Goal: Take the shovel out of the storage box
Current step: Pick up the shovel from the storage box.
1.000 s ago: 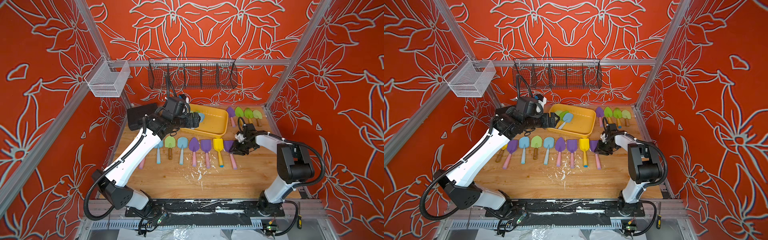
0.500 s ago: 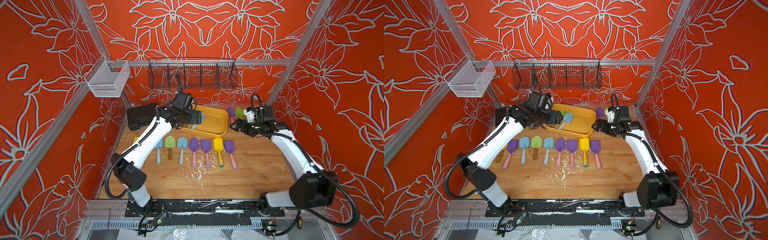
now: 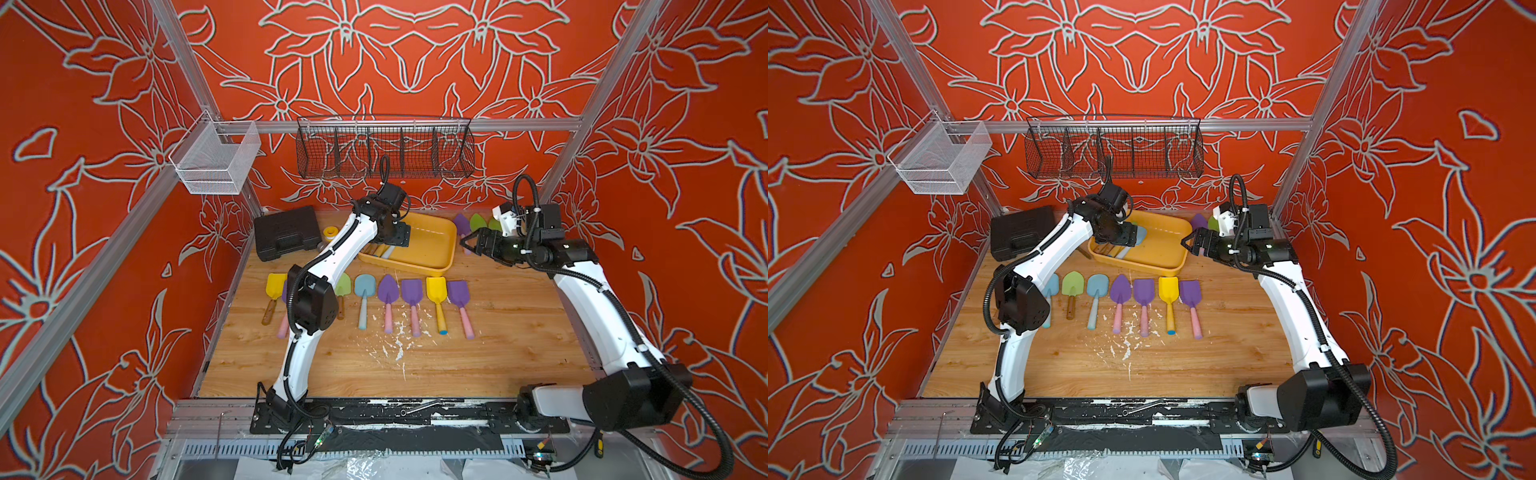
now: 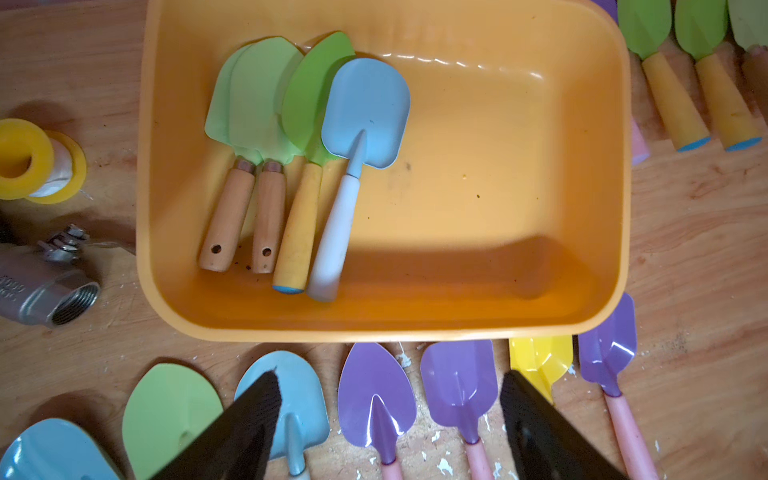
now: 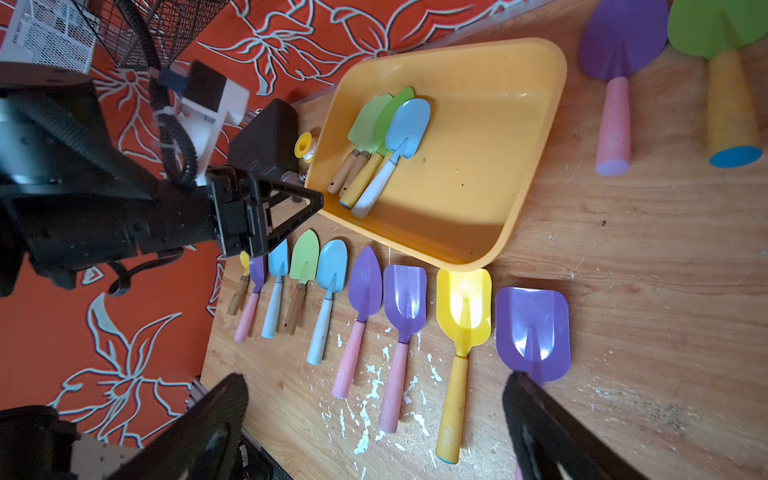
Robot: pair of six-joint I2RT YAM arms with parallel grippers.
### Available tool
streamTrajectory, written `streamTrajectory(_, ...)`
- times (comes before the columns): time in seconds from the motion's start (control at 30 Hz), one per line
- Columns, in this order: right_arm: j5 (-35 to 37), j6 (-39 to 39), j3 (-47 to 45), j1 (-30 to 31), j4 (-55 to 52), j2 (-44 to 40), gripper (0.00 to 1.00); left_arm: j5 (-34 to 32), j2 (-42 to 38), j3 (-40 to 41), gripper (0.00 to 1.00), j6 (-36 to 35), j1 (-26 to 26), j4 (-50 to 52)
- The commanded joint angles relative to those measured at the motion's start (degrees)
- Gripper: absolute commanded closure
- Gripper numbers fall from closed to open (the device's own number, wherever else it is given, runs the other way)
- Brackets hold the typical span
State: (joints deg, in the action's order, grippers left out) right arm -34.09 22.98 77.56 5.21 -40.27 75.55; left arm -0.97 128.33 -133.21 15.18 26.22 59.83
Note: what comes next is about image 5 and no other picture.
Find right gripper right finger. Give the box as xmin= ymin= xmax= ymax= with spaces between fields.
xmin=502 ymin=372 xmax=645 ymax=479

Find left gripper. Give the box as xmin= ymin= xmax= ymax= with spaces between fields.
xmin=206 ymin=166 xmax=324 ymax=258

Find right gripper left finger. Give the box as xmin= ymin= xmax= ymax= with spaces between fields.
xmin=109 ymin=373 xmax=249 ymax=479

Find light blue shovel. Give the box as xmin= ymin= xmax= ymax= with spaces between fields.
xmin=261 ymin=240 xmax=289 ymax=339
xmin=307 ymin=238 xmax=348 ymax=365
xmin=352 ymin=98 xmax=431 ymax=219

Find green shovel wooden handle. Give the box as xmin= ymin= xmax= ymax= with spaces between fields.
xmin=283 ymin=229 xmax=320 ymax=335

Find purple scoop shovel pink handle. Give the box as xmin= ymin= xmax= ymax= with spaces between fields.
xmin=234 ymin=251 xmax=266 ymax=343

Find green shovel yellow handle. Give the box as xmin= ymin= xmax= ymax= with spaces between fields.
xmin=668 ymin=0 xmax=767 ymax=169
xmin=339 ymin=86 xmax=415 ymax=210

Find yellow shovel purple handle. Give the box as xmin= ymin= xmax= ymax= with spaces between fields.
xmin=227 ymin=251 xmax=250 ymax=316

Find purple square shovel pink handle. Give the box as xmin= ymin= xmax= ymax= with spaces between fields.
xmin=495 ymin=287 xmax=572 ymax=387

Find purple pointed shovel pink handle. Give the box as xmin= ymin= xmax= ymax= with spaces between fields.
xmin=332 ymin=246 xmax=383 ymax=399

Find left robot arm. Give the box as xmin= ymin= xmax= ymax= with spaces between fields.
xmin=1 ymin=1 xmax=324 ymax=296

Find pale green shovel in box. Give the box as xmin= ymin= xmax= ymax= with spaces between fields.
xmin=327 ymin=93 xmax=393 ymax=194

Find yellow plastic storage box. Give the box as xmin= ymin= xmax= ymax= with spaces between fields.
xmin=307 ymin=38 xmax=567 ymax=271

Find black plastic tool case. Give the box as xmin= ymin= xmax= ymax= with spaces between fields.
xmin=227 ymin=99 xmax=299 ymax=180

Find black wire wall basket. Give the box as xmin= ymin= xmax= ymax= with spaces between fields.
xmin=72 ymin=0 xmax=227 ymax=71

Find white mesh wall basket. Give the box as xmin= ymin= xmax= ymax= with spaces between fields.
xmin=1 ymin=1 xmax=100 ymax=74

